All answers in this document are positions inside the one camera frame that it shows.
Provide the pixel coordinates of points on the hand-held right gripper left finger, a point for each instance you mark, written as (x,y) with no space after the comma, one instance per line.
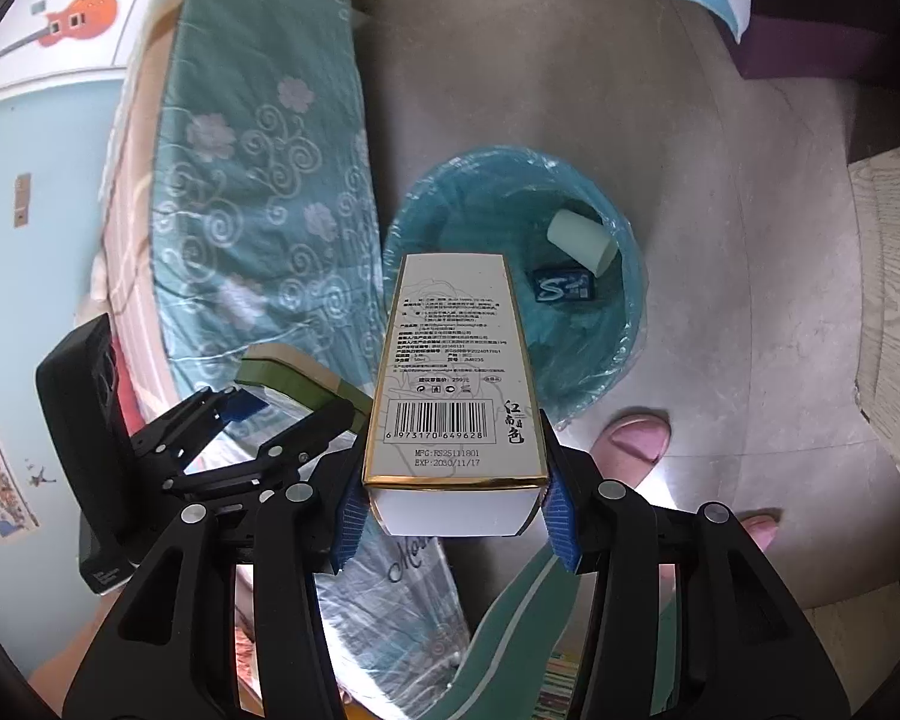
(347,521)

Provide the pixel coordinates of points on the small dark wall sticker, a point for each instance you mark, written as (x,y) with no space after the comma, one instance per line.
(39,474)

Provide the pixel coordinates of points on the white carton box with barcode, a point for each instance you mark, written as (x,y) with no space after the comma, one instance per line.
(450,345)

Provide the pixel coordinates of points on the row of books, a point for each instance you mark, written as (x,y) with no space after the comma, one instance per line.
(562,690)

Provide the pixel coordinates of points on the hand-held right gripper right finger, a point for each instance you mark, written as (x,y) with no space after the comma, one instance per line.
(562,529)

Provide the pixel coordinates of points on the person's green trouser leg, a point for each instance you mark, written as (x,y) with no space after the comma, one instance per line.
(517,637)

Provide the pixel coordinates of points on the pale green paper cup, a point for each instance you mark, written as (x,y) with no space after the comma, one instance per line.
(577,240)

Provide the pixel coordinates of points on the green cardboard box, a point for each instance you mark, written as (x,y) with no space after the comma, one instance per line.
(300,379)

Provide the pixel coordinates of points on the teal plastic trash bin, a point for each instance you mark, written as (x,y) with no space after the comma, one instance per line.
(480,202)

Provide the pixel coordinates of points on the person's left forearm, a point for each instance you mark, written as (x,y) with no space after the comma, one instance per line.
(67,660)

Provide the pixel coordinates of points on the beige light switch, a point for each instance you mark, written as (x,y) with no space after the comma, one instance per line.
(22,200)

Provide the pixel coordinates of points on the blue printed packet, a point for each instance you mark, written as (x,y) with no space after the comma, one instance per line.
(564,286)

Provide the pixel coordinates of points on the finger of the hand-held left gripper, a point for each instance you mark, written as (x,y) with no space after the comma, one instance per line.
(236,405)
(322,424)

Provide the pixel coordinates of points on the teal floral blanket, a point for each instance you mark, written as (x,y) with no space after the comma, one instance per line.
(270,165)

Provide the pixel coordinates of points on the map wall sticker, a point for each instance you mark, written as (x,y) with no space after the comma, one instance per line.
(0,484)

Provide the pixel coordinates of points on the pink slipper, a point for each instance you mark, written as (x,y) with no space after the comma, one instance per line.
(761,529)
(637,436)

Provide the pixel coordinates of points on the orange guitar sticker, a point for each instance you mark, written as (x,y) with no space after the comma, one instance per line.
(79,15)

